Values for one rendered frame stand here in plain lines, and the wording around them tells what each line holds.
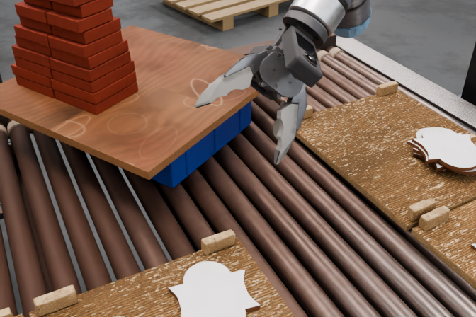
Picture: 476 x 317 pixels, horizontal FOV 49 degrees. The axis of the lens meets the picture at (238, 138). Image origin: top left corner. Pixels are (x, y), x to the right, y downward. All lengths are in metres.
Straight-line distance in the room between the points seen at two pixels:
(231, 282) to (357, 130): 0.54
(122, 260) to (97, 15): 0.46
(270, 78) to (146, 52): 0.66
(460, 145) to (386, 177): 0.17
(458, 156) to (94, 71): 0.74
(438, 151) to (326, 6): 0.47
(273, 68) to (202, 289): 0.35
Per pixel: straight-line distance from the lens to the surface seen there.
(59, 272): 0.94
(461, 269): 0.94
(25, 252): 0.99
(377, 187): 1.06
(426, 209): 1.01
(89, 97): 1.08
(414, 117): 1.32
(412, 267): 0.96
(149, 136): 1.00
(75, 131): 1.05
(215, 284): 0.84
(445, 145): 1.15
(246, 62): 0.73
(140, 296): 0.85
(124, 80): 1.12
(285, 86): 0.74
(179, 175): 1.05
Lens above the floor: 1.58
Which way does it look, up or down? 33 degrees down
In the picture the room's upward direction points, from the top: straight up
